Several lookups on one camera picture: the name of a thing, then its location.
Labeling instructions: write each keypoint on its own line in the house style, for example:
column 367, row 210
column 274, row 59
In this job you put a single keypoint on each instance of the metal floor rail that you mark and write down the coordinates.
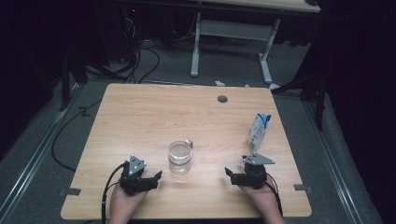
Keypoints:
column 34, row 155
column 330, row 155

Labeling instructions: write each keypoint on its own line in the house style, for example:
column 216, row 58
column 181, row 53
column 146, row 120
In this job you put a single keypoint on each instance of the person's right hand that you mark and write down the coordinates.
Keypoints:
column 267, row 202

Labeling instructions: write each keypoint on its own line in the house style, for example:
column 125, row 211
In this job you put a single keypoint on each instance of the white-framed background desk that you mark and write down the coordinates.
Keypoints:
column 232, row 30

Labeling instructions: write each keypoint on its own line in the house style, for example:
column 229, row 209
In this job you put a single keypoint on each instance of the person's left hand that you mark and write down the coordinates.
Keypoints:
column 123, row 207

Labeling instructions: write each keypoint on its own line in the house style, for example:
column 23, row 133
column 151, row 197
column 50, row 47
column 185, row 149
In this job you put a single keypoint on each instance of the white and blue bag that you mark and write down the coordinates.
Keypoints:
column 257, row 132

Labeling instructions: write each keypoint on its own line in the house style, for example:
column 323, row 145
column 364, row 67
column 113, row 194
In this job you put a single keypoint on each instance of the black metal stand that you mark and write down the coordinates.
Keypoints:
column 319, row 102
column 65, row 84

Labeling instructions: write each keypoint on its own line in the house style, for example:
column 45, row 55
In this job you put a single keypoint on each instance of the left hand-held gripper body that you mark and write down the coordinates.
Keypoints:
column 136, row 166

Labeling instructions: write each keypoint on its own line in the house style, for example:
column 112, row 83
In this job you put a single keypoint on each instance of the grey tape strip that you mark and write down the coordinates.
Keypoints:
column 71, row 191
column 302, row 187

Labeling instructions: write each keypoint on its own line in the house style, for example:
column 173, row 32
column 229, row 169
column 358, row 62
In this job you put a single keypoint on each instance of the clear glass jar with lid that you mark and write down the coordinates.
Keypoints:
column 180, row 157

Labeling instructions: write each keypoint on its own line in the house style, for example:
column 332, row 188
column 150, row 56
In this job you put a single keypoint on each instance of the black floor tape piece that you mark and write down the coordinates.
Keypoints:
column 84, row 111

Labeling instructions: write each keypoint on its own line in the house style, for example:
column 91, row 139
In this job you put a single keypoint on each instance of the small white floor object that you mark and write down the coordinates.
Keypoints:
column 219, row 83

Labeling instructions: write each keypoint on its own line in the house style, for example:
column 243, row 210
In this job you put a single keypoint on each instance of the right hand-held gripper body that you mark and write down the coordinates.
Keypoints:
column 255, row 174

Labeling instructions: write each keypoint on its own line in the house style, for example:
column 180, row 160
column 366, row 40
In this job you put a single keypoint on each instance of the dark computer tower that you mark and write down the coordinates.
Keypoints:
column 115, row 31

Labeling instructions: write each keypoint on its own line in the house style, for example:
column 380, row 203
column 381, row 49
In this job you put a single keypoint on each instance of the round grey table grommet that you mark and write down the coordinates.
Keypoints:
column 222, row 99

